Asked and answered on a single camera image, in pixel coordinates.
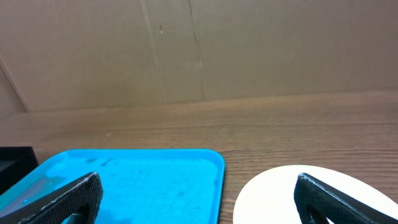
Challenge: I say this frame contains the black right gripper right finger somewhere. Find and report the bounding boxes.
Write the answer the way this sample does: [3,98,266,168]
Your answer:
[294,172,397,224]

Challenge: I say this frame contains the teal plastic tray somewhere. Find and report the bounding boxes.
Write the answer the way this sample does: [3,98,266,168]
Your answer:
[1,149,225,224]

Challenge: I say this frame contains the black rectangular tray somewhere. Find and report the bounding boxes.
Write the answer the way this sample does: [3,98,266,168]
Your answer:
[0,146,39,194]

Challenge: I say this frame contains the white plastic plate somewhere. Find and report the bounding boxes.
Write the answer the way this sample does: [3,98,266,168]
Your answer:
[233,165,397,224]

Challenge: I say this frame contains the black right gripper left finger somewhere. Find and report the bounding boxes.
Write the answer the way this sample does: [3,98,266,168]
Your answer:
[1,172,103,224]

